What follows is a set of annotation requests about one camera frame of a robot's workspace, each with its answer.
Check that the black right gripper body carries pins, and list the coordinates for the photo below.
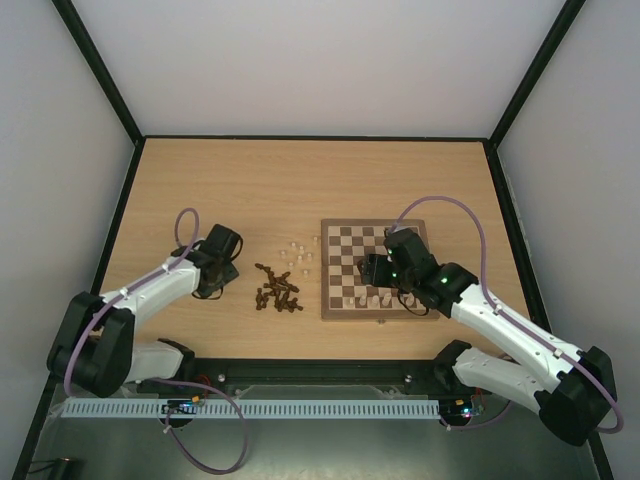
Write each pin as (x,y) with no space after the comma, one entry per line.
(368,270)

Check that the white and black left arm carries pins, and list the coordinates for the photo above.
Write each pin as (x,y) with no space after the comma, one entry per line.
(94,348)

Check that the wooden chessboard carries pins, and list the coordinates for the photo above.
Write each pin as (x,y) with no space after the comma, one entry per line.
(344,243)

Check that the black enclosure frame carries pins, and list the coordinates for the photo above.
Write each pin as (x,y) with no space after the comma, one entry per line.
(563,22)

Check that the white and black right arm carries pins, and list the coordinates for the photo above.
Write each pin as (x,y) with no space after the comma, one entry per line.
(571,390)

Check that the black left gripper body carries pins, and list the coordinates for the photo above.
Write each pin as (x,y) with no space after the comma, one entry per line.
(229,274)

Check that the pile of dark chess pieces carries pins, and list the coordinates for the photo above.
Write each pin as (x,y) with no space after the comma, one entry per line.
(278,290)

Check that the light blue cable duct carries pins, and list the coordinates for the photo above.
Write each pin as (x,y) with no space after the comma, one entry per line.
(252,409)

